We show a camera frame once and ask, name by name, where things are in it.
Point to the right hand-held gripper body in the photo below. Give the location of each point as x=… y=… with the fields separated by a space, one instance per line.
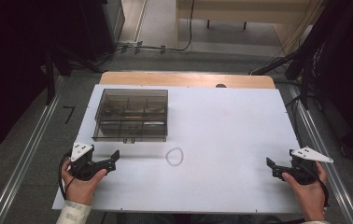
x=305 y=165

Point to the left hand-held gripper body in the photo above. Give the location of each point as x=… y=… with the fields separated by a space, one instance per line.
x=82 y=161

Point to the person's left hand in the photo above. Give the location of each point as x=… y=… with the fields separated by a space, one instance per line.
x=79 y=188

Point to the person's right hand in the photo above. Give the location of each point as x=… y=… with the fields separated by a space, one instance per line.
x=308 y=196

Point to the smoky transparent drawer box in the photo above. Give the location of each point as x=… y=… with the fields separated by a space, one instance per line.
x=132 y=115

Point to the white table cover board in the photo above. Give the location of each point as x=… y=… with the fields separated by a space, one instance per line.
x=227 y=140

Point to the person's dark pants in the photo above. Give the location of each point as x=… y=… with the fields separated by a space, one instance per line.
x=196 y=219

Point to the black metal stand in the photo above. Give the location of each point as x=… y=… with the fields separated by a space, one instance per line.
x=53 y=71

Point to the dark cabinet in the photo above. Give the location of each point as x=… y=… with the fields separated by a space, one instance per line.
x=103 y=25

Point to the light wooden furniture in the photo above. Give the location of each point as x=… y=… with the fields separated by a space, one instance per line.
x=243 y=12

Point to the metal floor rail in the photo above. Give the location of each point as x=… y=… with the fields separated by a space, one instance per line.
x=25 y=149
x=327 y=146

